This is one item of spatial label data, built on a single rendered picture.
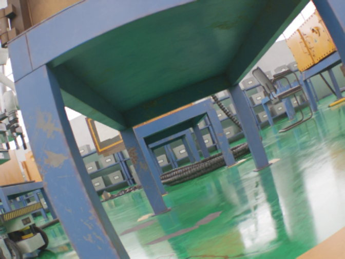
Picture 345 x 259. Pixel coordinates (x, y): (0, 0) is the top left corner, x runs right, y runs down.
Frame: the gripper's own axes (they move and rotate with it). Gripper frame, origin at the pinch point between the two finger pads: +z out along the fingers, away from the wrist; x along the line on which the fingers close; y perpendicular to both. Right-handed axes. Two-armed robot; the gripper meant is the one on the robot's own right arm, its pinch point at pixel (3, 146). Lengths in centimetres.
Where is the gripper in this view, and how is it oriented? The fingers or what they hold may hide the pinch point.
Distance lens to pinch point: 204.7
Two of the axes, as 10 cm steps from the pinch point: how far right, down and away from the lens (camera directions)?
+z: 3.8, 9.2, -0.6
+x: -0.6, -0.4, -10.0
